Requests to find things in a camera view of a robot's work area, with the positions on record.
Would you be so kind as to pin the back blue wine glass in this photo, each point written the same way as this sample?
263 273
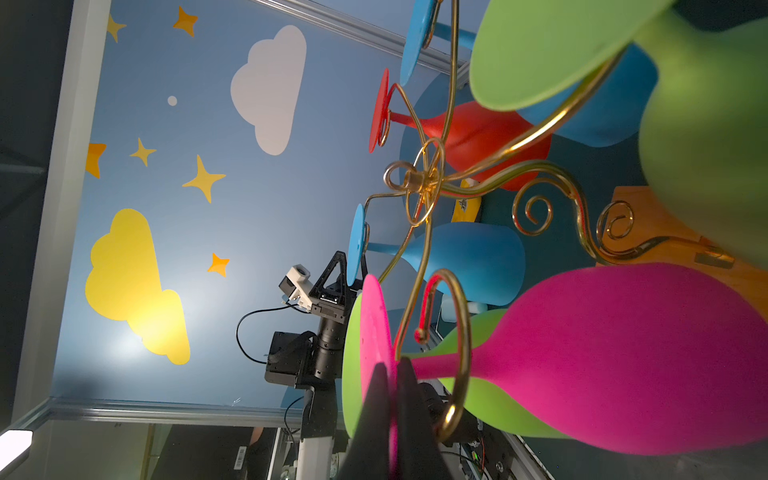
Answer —
612 114

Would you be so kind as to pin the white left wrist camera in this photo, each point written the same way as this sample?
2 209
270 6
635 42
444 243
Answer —
296 287

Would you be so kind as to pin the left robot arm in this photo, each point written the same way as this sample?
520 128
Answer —
312 361

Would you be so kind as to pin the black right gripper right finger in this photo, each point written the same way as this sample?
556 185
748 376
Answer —
417 453

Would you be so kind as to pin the wooden rack base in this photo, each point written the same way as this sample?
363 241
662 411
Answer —
637 216

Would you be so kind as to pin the gold wire wine glass rack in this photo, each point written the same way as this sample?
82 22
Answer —
423 187

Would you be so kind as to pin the green wine glass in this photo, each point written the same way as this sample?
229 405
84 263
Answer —
484 400
703 134

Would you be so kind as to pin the magenta wine glass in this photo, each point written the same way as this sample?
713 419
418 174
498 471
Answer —
644 359

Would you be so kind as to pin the horizontal aluminium back rail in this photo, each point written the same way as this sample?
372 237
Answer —
363 32

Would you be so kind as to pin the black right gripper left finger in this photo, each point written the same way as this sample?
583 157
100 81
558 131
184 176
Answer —
368 455

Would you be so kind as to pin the left aluminium frame post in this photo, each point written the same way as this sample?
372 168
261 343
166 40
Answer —
75 109

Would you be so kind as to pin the yellow glove with logo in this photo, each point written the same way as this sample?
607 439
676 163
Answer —
466 210

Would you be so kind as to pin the red wine glass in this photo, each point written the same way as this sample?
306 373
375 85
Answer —
475 134

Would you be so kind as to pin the front blue wine glass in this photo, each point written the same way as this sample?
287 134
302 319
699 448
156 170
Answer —
488 260

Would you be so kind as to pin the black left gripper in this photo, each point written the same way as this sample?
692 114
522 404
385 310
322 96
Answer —
331 296

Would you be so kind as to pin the blue wine glass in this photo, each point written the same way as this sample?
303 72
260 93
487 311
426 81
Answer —
488 260
612 114

